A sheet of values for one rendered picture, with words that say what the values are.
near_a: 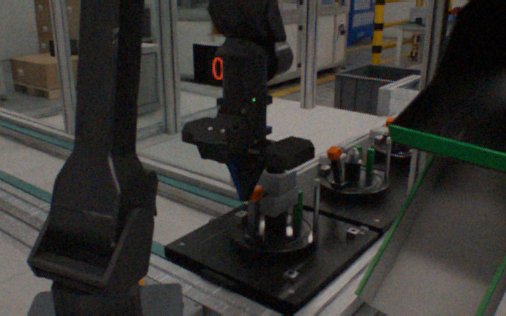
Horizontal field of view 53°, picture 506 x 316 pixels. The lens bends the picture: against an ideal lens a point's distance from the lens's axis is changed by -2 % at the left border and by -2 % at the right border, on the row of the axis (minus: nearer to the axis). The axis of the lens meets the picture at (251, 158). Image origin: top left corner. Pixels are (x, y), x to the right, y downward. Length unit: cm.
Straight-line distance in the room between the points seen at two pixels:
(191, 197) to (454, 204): 55
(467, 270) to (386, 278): 9
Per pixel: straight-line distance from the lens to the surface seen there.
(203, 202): 102
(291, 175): 75
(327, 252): 78
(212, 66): 92
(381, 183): 98
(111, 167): 41
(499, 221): 64
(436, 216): 66
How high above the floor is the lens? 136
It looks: 20 degrees down
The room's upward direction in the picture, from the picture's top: straight up
